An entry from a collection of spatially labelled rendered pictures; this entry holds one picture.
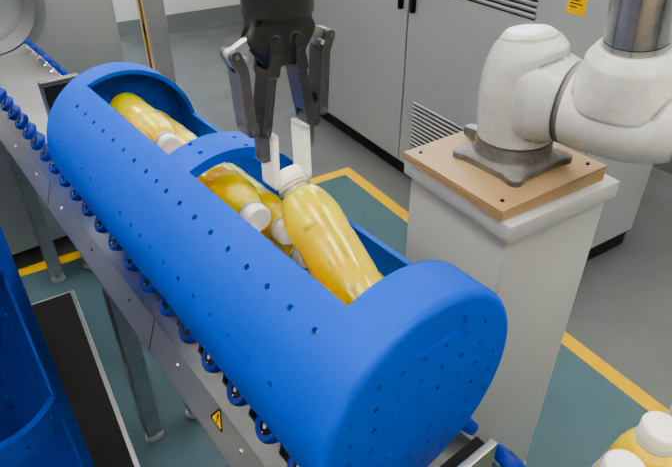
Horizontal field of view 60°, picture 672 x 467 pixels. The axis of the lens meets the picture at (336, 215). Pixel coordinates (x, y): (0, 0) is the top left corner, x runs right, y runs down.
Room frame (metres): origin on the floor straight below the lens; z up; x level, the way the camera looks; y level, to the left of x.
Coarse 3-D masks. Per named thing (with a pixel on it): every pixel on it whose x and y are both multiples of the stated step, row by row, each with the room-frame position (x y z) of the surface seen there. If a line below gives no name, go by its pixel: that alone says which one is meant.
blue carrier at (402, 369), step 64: (128, 64) 1.10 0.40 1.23; (64, 128) 0.95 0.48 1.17; (128, 128) 0.84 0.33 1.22; (192, 128) 1.13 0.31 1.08; (128, 192) 0.72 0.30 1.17; (192, 192) 0.65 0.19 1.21; (192, 256) 0.57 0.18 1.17; (256, 256) 0.52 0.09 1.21; (384, 256) 0.66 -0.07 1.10; (192, 320) 0.53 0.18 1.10; (256, 320) 0.45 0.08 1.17; (320, 320) 0.42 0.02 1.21; (384, 320) 0.40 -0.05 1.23; (448, 320) 0.42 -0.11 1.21; (256, 384) 0.42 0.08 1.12; (320, 384) 0.37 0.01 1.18; (384, 384) 0.37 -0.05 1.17; (448, 384) 0.43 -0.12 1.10; (320, 448) 0.33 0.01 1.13; (384, 448) 0.37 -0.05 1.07
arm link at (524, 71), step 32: (512, 32) 1.08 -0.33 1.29; (544, 32) 1.06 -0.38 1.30; (512, 64) 1.03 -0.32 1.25; (544, 64) 1.02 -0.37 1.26; (480, 96) 1.09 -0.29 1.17; (512, 96) 1.02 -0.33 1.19; (544, 96) 0.99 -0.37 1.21; (480, 128) 1.08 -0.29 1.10; (512, 128) 1.02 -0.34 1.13; (544, 128) 0.98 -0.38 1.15
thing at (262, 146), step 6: (240, 126) 0.58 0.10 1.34; (258, 126) 0.59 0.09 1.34; (258, 132) 0.58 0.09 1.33; (258, 138) 0.59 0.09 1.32; (258, 144) 0.59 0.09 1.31; (264, 144) 0.59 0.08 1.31; (258, 150) 0.59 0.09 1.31; (264, 150) 0.59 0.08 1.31; (258, 156) 0.59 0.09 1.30; (264, 156) 0.59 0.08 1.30; (264, 162) 0.59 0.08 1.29
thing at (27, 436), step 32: (0, 256) 0.81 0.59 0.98; (0, 288) 0.92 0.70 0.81; (0, 320) 0.93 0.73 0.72; (32, 320) 0.83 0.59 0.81; (0, 352) 0.92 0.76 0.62; (32, 352) 0.92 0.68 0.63; (0, 384) 0.92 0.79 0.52; (32, 384) 0.93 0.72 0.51; (0, 416) 0.90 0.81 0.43; (32, 416) 0.92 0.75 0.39; (64, 416) 0.80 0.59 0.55; (0, 448) 0.68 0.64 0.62; (32, 448) 0.71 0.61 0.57; (64, 448) 0.92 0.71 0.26
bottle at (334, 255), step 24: (288, 192) 0.59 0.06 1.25; (312, 192) 0.57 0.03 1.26; (288, 216) 0.56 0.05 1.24; (312, 216) 0.55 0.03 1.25; (336, 216) 0.55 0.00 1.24; (312, 240) 0.53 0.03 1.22; (336, 240) 0.53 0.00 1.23; (360, 240) 0.55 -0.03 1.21; (312, 264) 0.52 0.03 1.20; (336, 264) 0.51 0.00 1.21; (360, 264) 0.51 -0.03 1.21; (336, 288) 0.49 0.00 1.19; (360, 288) 0.49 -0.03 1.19
